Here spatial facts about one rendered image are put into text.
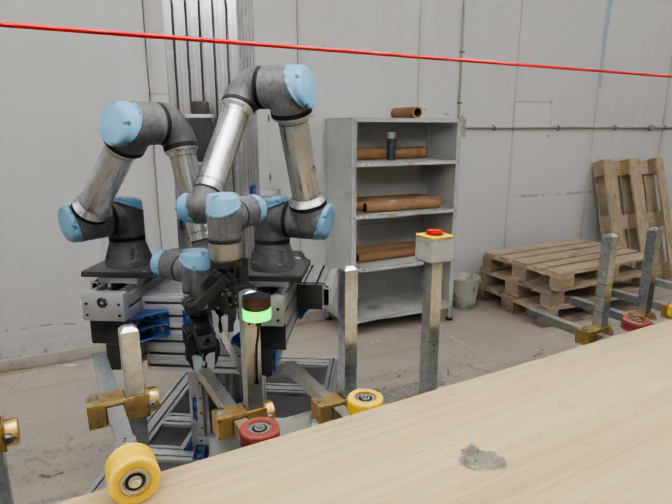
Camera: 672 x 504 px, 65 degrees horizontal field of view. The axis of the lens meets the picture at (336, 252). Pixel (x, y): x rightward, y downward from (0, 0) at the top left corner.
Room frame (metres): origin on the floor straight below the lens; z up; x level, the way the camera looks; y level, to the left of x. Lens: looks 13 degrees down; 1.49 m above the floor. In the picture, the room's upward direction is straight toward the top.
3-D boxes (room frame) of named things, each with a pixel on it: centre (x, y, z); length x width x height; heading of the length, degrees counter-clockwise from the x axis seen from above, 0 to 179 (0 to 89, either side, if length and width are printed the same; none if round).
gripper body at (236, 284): (1.20, 0.25, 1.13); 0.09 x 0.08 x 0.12; 139
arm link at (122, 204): (1.74, 0.71, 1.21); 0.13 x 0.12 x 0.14; 144
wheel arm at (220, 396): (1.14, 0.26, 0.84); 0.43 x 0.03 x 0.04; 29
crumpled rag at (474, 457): (0.85, -0.26, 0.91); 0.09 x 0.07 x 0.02; 58
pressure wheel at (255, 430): (0.95, 0.15, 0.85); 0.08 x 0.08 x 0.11
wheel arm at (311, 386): (1.25, 0.03, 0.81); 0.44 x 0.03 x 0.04; 29
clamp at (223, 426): (1.09, 0.21, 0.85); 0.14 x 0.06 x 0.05; 119
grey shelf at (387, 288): (3.97, -0.42, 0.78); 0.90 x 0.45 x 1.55; 115
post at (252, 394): (1.10, 0.19, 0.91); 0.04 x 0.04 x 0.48; 29
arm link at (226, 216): (1.19, 0.25, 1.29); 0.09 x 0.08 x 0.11; 160
